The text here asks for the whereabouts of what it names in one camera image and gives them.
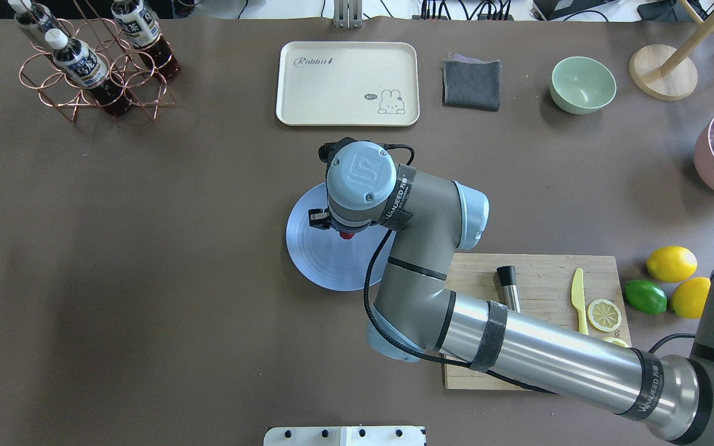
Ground blue plate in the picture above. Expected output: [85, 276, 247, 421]
[286, 183, 387, 292]

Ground tea bottle lower left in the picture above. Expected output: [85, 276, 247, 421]
[110, 1, 181, 80]

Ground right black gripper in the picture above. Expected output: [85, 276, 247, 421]
[308, 138, 395, 234]

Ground round wooden stand base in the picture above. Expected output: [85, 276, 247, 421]
[629, 43, 698, 101]

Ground mint green bowl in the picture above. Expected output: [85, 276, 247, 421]
[549, 56, 617, 115]

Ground copper wire bottle rack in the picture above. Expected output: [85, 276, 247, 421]
[9, 1, 181, 122]

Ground lemon half thick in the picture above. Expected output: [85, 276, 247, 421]
[602, 336, 630, 348]

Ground steel muddler black tip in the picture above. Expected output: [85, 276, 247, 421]
[496, 265, 521, 313]

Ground lemon slice flat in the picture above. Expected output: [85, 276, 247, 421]
[586, 299, 622, 333]

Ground wooden glass drying tree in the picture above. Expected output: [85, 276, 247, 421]
[628, 0, 714, 102]

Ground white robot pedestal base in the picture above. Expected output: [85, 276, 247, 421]
[263, 426, 427, 445]

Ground green lime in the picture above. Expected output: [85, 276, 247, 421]
[624, 279, 668, 315]

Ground yellow lemon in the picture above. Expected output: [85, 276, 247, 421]
[645, 245, 698, 282]
[671, 277, 711, 319]

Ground yellow plastic knife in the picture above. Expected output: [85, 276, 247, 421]
[570, 268, 589, 336]

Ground cream rabbit tray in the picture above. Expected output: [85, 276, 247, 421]
[275, 42, 420, 127]

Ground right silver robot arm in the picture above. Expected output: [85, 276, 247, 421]
[309, 138, 714, 445]

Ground tea bottle lower right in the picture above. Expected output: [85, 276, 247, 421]
[8, 0, 63, 48]

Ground grey folded cloth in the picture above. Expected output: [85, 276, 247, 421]
[442, 54, 502, 112]

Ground wooden cutting board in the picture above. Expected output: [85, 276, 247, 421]
[443, 253, 633, 391]

